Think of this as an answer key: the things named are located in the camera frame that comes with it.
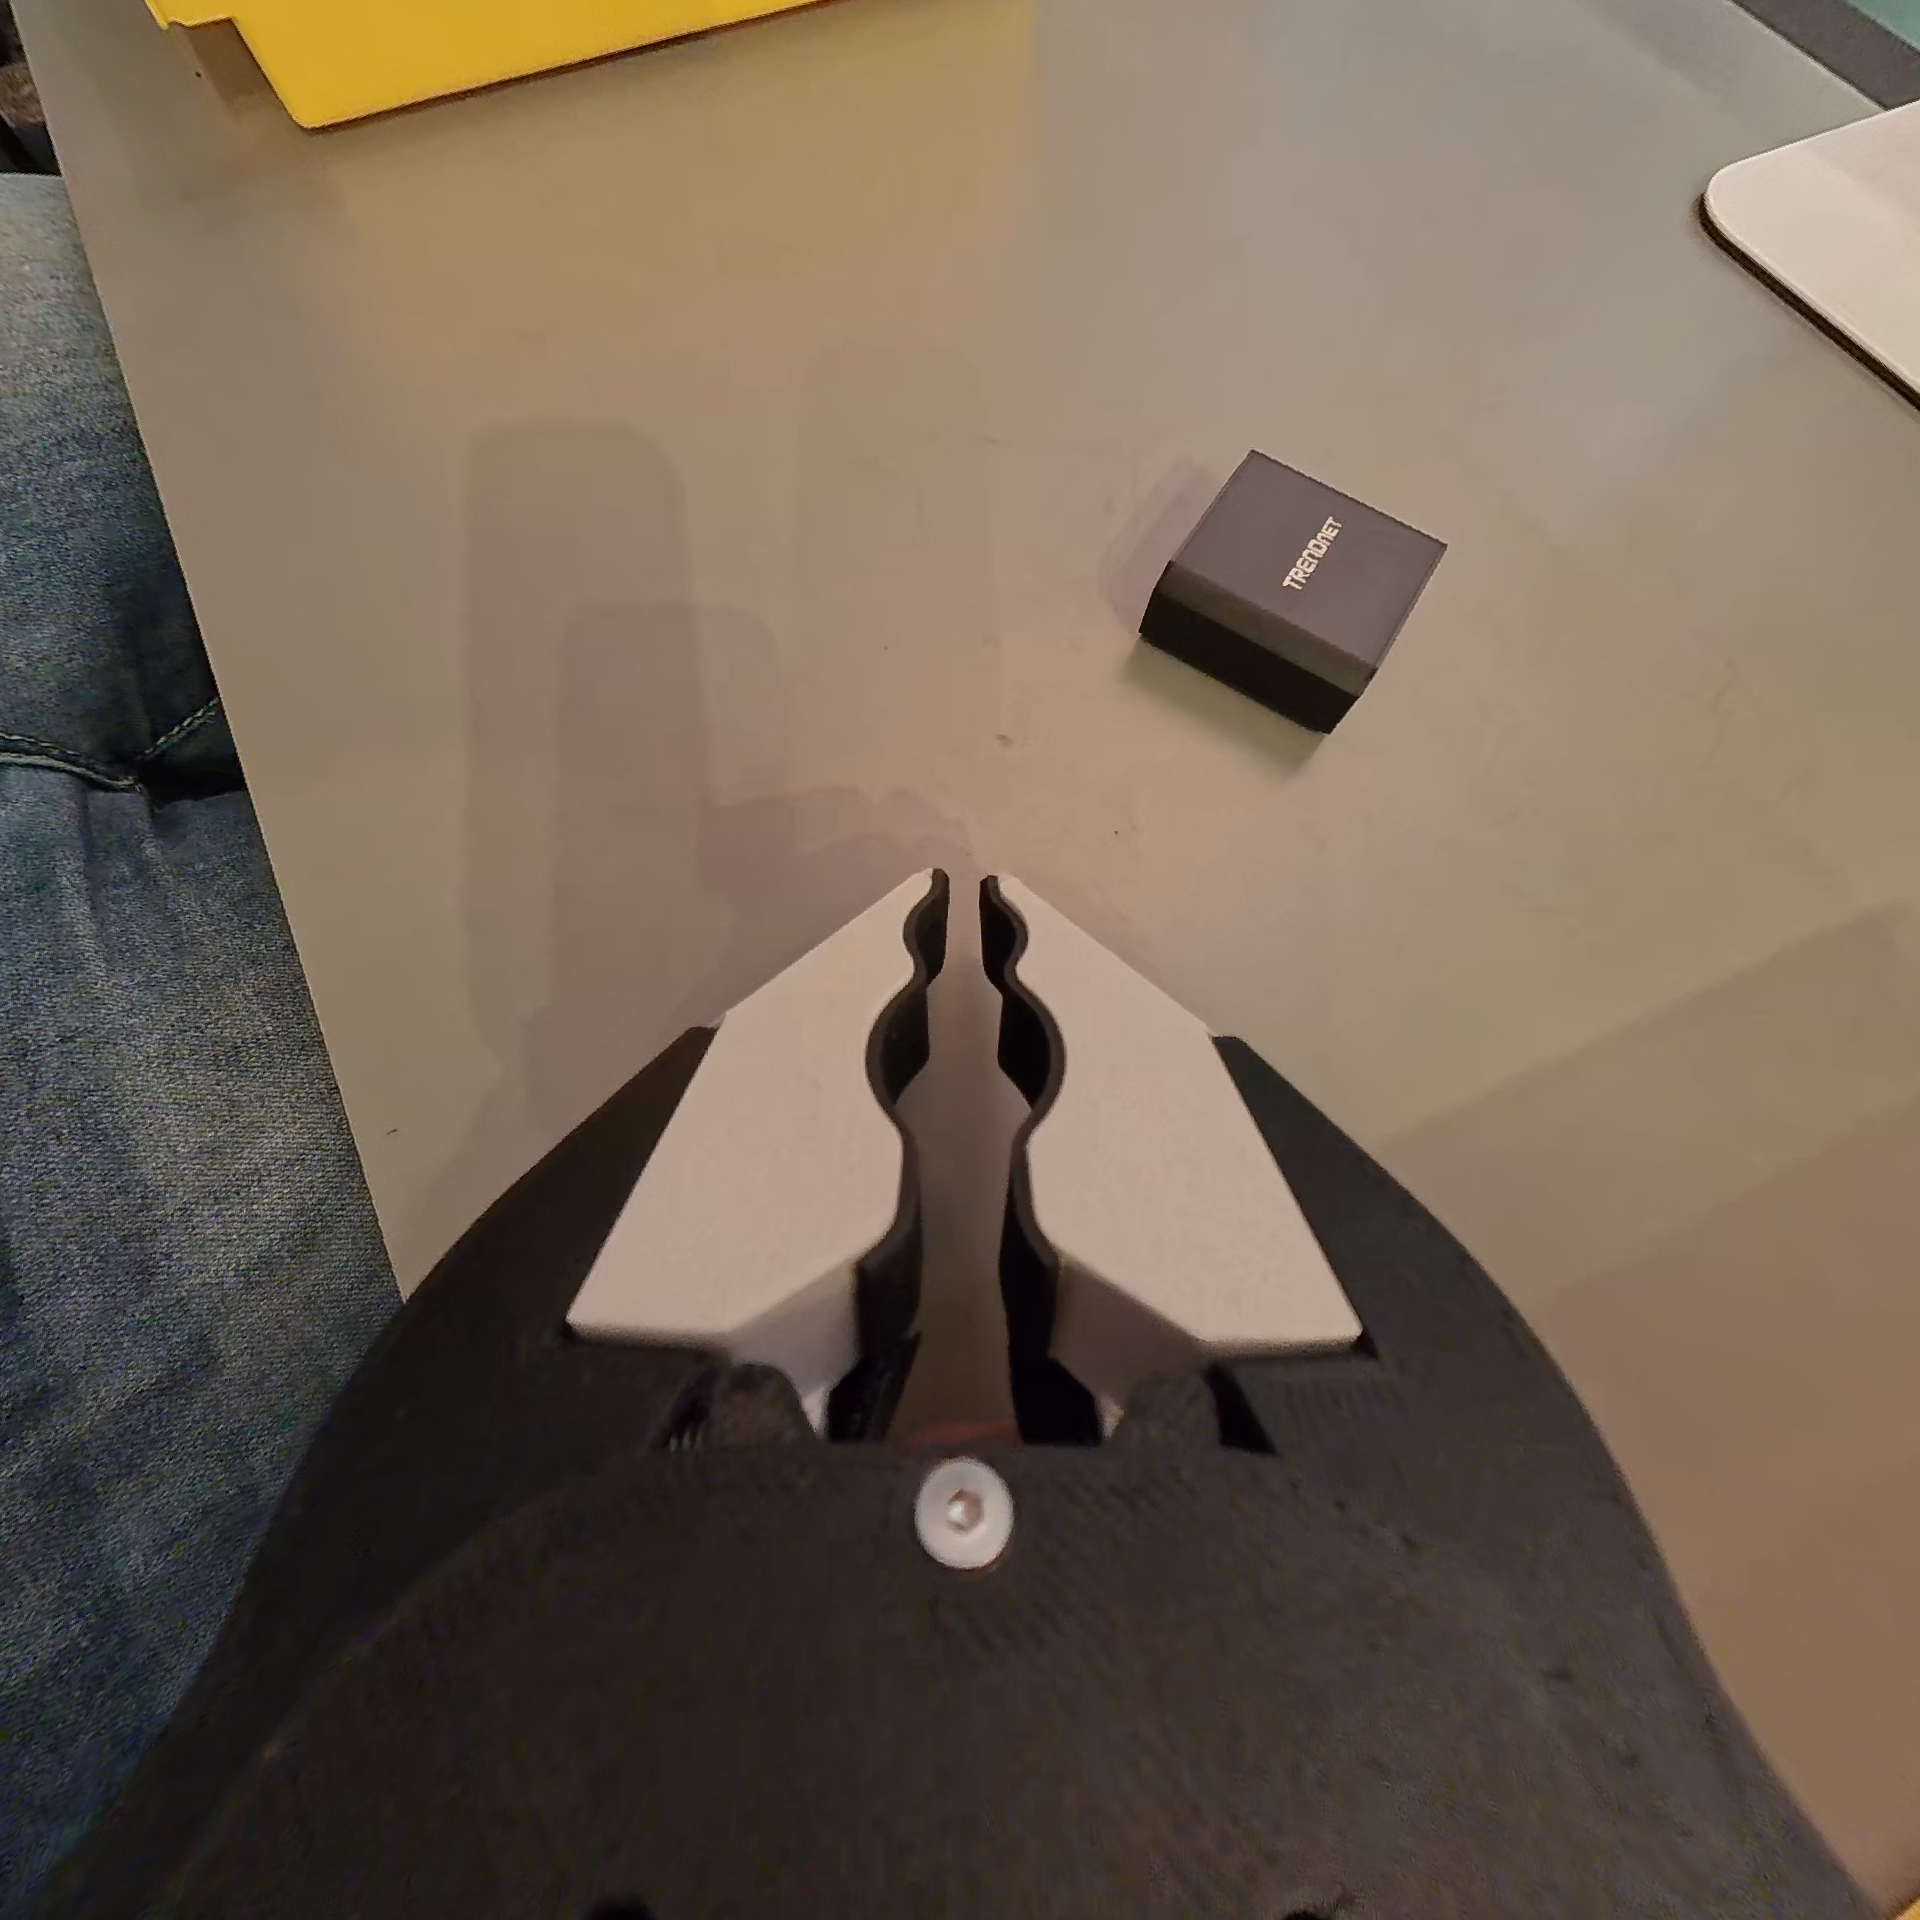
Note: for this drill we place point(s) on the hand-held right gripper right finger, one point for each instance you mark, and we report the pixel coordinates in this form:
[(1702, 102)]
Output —
[(1185, 1198)]

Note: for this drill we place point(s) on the instruction board on white stand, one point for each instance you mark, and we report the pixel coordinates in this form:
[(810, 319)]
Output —
[(1831, 240)]

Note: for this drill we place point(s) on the black ethernet splitter box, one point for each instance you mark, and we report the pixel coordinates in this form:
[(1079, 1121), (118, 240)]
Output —
[(1289, 571)]

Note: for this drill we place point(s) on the person's blue jeans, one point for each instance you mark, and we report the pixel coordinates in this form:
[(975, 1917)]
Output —
[(150, 1049)]

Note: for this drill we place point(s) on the yellow plastic bin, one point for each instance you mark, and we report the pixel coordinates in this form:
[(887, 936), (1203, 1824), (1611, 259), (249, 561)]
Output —
[(450, 51)]

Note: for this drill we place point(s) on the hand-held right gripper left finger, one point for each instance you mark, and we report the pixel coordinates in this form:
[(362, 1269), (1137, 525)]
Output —
[(752, 1198)]

